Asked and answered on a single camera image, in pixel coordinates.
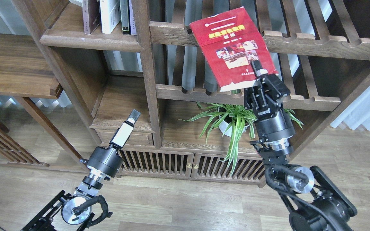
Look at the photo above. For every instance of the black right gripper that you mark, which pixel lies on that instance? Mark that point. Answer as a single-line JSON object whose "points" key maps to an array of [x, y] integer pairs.
{"points": [[273, 125]]}

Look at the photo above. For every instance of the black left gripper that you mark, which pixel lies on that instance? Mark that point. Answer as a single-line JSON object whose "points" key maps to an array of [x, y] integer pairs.
{"points": [[105, 162]]}

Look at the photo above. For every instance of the red book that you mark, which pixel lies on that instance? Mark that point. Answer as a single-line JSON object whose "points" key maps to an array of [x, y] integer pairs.
{"points": [[230, 41]]}

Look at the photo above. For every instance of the dark brown book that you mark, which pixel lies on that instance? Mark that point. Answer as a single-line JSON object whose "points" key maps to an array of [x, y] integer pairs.
{"points": [[91, 15]]}

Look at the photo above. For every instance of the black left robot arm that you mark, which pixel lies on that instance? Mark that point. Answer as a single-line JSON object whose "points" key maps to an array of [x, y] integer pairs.
{"points": [[85, 207]]}

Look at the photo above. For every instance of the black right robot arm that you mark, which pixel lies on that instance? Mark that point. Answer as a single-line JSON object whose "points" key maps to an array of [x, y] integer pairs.
{"points": [[312, 199]]}

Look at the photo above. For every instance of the green spider plant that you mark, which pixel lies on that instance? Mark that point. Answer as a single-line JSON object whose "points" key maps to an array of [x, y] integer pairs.
{"points": [[215, 113]]}

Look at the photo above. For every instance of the dark wooden bookshelf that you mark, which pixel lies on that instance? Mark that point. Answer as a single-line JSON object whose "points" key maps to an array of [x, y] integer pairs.
{"points": [[160, 72]]}

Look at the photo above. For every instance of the white plant pot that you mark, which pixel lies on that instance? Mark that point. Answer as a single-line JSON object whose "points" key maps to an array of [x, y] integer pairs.
{"points": [[233, 125]]}

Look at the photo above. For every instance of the white upright book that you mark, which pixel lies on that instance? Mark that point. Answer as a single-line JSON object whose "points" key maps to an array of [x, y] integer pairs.
{"points": [[110, 15]]}

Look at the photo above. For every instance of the dark green upright book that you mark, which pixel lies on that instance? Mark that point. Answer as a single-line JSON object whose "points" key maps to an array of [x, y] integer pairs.
{"points": [[124, 9]]}

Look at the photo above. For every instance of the wooden side table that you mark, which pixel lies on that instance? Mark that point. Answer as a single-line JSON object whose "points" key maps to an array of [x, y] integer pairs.
{"points": [[25, 74]]}

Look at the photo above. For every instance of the wooden slatted bench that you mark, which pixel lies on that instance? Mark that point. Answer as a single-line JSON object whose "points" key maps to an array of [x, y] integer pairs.
{"points": [[15, 154]]}

